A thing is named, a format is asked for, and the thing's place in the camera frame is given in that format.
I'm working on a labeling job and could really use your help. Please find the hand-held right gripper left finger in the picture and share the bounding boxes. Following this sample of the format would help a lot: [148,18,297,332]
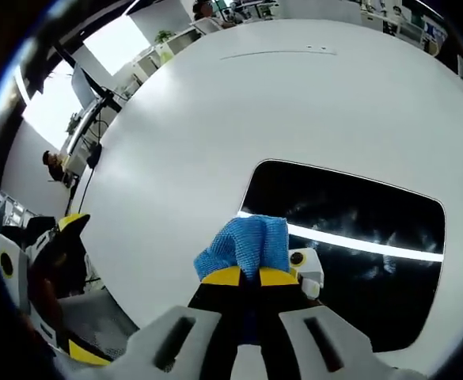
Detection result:
[127,264,256,380]

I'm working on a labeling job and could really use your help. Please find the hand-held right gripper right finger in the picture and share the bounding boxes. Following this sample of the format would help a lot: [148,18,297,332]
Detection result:
[254,268,394,380]

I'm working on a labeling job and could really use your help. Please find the blue cleaning cloth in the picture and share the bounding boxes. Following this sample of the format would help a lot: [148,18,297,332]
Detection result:
[193,215,290,286]

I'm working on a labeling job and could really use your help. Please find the black tablet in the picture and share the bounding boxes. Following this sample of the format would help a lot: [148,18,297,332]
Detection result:
[238,159,446,353]

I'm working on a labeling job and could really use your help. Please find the person's left hand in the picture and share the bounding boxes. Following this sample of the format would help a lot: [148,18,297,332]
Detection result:
[28,256,68,332]

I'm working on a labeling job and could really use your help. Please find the white mesh office chair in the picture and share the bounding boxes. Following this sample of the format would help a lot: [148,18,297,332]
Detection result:
[59,294,141,357]

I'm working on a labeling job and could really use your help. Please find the black power adapter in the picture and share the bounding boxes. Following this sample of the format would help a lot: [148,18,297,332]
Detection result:
[85,144,103,168]

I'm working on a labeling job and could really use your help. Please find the black tripod stand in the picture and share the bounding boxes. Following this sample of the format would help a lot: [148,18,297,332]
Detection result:
[51,42,123,116]

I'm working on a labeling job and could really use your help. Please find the white monitor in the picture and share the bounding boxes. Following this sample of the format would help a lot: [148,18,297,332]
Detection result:
[70,63,97,108]

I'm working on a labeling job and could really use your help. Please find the low white cabinet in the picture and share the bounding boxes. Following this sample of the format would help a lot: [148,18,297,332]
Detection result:
[131,27,200,82]

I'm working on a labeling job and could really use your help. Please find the black cable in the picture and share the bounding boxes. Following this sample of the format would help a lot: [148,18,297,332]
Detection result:
[67,164,96,217]

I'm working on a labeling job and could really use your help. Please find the white table cable cover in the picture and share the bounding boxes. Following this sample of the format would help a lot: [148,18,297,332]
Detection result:
[219,46,337,60]

